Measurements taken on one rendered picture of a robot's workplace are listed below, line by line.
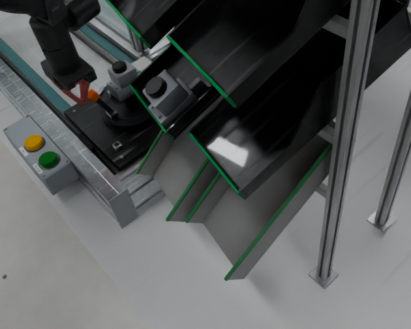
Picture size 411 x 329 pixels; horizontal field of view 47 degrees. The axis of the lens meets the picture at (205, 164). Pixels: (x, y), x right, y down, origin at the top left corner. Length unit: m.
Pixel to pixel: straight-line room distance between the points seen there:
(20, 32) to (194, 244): 0.92
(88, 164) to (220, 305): 0.40
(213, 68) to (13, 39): 1.10
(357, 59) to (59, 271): 0.72
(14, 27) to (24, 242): 0.77
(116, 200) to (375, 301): 0.51
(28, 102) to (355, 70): 0.88
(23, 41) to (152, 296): 0.91
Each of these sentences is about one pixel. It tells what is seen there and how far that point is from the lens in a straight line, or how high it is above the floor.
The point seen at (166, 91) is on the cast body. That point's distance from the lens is 0.64.
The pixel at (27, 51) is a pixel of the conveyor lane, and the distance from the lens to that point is 1.48.
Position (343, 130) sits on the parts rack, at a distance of 0.58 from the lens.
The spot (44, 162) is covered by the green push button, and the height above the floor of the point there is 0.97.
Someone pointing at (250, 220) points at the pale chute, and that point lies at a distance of 0.75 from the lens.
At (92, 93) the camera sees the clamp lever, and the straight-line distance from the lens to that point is 0.99.
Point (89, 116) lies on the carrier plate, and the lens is 1.10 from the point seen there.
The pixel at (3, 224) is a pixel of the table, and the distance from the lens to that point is 1.13.
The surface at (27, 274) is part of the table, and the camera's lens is 1.04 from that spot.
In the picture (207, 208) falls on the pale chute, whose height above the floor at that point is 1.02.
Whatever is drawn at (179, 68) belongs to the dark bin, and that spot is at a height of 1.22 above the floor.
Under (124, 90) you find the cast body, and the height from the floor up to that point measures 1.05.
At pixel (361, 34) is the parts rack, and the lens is 0.49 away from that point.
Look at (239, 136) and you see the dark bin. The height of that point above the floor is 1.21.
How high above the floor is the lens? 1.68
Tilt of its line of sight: 50 degrees down
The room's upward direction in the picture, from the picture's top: 11 degrees counter-clockwise
